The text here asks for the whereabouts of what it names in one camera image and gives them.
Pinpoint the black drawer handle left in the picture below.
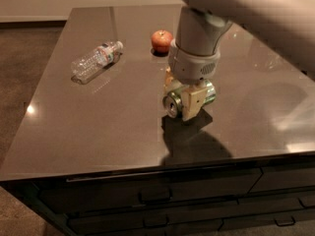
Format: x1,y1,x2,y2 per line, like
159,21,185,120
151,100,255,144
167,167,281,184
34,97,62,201
139,187,172,205

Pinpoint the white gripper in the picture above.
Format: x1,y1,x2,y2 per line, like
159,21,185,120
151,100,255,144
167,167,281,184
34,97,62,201
163,40,221,121

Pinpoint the black drawer handle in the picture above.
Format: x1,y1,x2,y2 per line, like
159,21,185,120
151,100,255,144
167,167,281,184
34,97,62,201
139,187,172,205
274,216,295,227

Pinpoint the black drawer handle right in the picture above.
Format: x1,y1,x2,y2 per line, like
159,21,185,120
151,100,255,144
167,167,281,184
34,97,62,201
274,216,295,227

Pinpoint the green soda can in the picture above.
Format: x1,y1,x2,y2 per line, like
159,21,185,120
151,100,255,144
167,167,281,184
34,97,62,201
162,80,217,121

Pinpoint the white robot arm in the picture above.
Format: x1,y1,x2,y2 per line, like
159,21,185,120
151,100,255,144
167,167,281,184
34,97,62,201
162,0,315,121

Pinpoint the dark drawer cabinet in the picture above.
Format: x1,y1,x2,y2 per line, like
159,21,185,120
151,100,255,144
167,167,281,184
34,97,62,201
1,155,315,236

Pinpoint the clear plastic water bottle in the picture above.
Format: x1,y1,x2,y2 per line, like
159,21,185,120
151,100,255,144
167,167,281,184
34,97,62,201
71,41,124,85

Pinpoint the red apple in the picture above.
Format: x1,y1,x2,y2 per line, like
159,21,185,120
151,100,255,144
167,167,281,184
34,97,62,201
151,29,173,53

